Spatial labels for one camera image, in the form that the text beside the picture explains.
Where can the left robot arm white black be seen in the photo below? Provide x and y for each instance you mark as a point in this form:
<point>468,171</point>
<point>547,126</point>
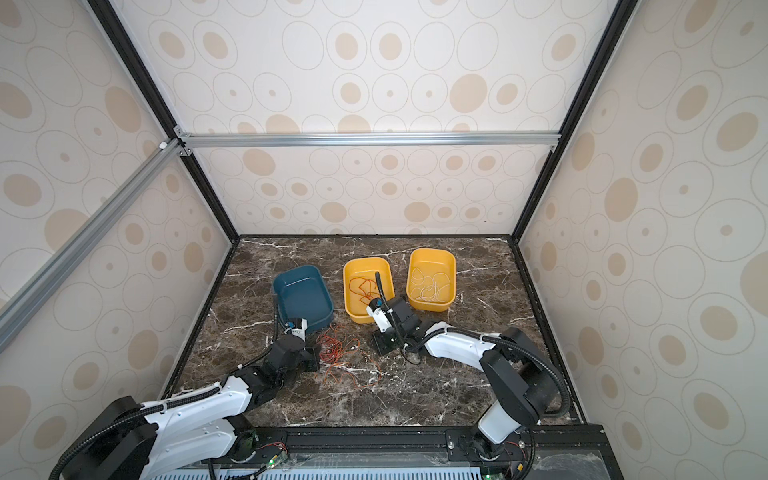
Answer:
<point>132,440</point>

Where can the middle yellow plastic bin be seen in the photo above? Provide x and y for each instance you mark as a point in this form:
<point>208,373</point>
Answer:
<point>360,286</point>

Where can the horizontal aluminium frame bar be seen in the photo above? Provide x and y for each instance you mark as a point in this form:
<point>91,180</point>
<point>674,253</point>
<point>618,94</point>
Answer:
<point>358,139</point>

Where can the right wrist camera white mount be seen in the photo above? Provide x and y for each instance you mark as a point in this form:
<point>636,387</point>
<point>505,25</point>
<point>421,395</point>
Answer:
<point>377,311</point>

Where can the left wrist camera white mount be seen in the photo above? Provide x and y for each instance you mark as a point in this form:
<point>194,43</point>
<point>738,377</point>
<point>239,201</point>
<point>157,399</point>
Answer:
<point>297,328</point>

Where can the yellow plastic bin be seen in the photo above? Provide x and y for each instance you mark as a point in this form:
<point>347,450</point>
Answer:
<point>360,286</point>
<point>431,281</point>

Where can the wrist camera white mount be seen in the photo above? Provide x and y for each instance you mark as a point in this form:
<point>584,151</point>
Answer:
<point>297,328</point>
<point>377,311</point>

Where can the left aluminium frame bar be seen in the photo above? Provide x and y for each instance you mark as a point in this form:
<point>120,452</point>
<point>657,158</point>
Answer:
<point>40,287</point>

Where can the teal plastic bin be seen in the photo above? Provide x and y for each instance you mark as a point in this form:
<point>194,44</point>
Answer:
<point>301,293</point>

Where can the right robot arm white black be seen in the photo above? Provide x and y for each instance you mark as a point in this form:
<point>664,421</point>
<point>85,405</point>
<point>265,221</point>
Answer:
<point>527,387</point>

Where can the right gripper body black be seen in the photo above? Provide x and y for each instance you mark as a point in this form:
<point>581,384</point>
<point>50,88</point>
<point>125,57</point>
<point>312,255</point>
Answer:
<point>389,341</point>

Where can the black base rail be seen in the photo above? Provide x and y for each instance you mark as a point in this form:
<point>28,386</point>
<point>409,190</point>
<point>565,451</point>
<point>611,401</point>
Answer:
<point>545,452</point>

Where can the right yellow plastic bin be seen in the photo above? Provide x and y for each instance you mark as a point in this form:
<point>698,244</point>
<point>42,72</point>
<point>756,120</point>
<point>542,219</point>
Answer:
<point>431,281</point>

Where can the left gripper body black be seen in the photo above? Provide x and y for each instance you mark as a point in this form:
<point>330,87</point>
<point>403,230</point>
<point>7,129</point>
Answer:
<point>306,360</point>

